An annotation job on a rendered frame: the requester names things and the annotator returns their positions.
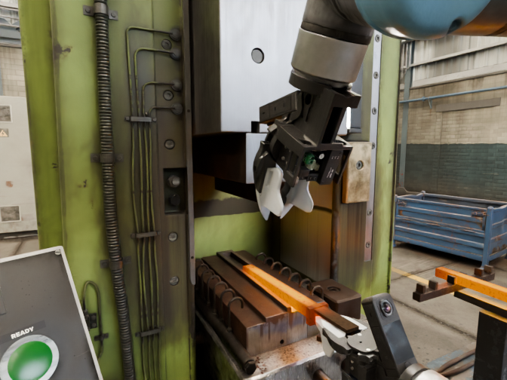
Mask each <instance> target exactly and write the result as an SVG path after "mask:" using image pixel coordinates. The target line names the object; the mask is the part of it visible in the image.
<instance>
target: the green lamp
mask: <svg viewBox="0 0 507 380"><path fill-rule="evenodd" d="M52 360H53V354H52V350H51V348H50V347H49V346H48V345H47V344H45V343H44V342H40V341H31V342H26V343H25V344H23V345H21V346H20V347H18V348H17V349H16V350H15V351H14V352H13V354H12V355H11V356H10V359H9V361H8V375H9V376H10V377H11V379H12V380H39V379H40V378H41V377H43V376H44V375H45V374H46V372H47V371H48V370H49V369H50V367H51V364H52Z"/></svg>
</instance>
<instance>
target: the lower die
mask: <svg viewBox="0 0 507 380"><path fill-rule="evenodd" d="M228 252H232V253H234V254H235V255H236V256H238V257H239V258H241V259H242V260H244V261H245V262H246V263H248V264H249V265H254V266H256V267H258V268H259V269H261V270H262V271H264V272H265V273H267V274H270V275H271V276H273V277H274V278H276V279H278V280H279V281H281V282H282V283H285V284H286V285H288V286H289V287H291V288H293V289H294V290H296V291H297V292H299V293H301V294H303V295H304V296H306V297H308V298H310V299H311V300H313V301H314V302H317V303H321V302H325V301H324V300H323V299H321V298H320V297H318V296H316V295H315V294H314V293H313V294H312V296H310V291H308V290H307V289H306V288H304V287H302V286H301V288H299V284H298V283H296V282H294V281H293V280H290V281H288V277H286V276H285V275H283V274H281V275H279V271H277V270H275V269H270V268H271V266H269V265H267V264H266V263H265V265H264V264H263V261H261V260H260V259H257V260H256V257H255V256H253V255H251V254H250V253H249V252H247V251H246V250H240V251H235V252H234V251H233V250H226V251H220V252H217V254H216V255H215V256H206V257H201V260H202V261H203V263H204V264H206V265H207V266H208V268H209V269H211V270H213V271H214V274H215V275H218V276H219V277H220V280H221V281H223V282H225V283H226V284H227V286H228V289H232V290H234V291H235V296H239V297H241V298H242V299H243V301H244V307H243V308H241V301H240V300H238V299H236V300H235V301H233V302H232V304H231V306H230V313H231V328H232V333H233V334H234V335H235V337H236V338H237V339H238V340H239V341H240V343H241V344H242V345H243V346H244V348H245V349H246V350H247V352H248V353H249V354H250V356H254V355H257V354H261V353H263V352H266V351H270V350H272V349H275V348H279V347H281V346H284V345H287V344H290V343H292V342H296V341H299V340H301V339H305V338H308V337H310V336H314V335H317V334H319V333H320V331H319V330H318V328H317V326H316V325H312V326H310V325H308V324H307V323H306V316H304V315H303V314H301V313H299V312H298V311H295V312H292V311H291V307H290V306H289V304H287V303H286V302H285V301H283V300H282V299H280V298H279V297H278V296H276V295H275V294H274V293H273V292H272V291H270V290H269V289H267V288H266V287H265V286H263V285H262V284H261V283H260V282H259V281H257V280H256V279H254V278H253V277H251V276H250V275H249V274H248V273H247V272H246V271H244V270H243V269H241V268H240V267H238V266H237V265H236V264H235V263H234V262H232V261H231V260H230V259H228V258H227V257H225V256H224V255H223V254H222V253H228ZM204 270H207V269H206V267H205V266H204V267H200V268H199V269H198V288H199V291H200V293H201V273H202V272H203V271H204ZM210 276H212V273H211V272H208V273H207V272H206V273H205V274H204V276H203V284H204V297H205V299H206V300H207V279H208V278H209V277H210ZM216 283H218V279H217V278H216V277H215V278H214V279H213V280H212V279H210V281H209V301H210V305H211V307H213V288H214V285H215V284H216ZM224 289H225V286H224V285H223V284H220V285H218V286H217V287H216V310H217V314H218V315H219V316H220V294H221V292H222V291H224ZM231 298H232V293H231V292H227V293H224V295H223V318H224V322H225V324H226V325H227V326H228V311H227V306H228V303H229V300H230V299H231ZM282 339H283V340H284V343H283V344H280V341H281V340H282Z"/></svg>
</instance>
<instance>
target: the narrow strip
mask: <svg viewBox="0 0 507 380"><path fill-rule="evenodd" d="M183 46H184V75H185V104H186V161H187V190H188V219H189V276H190V280H191V283H192V285H195V233H194V204H193V169H192V107H191V75H190V43H189V0H183Z"/></svg>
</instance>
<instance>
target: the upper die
mask: <svg viewBox="0 0 507 380"><path fill-rule="evenodd" d="M266 135H267V133H239V134H231V135H223V136H209V137H202V138H194V139H192V169H193V173H199V174H203V175H207V176H213V177H217V178H221V179H227V180H231V181H235V182H241V183H245V184H252V183H254V173H253V164H254V159H255V156H256V153H257V151H258V149H259V147H260V141H261V140H263V141H265V138H266Z"/></svg>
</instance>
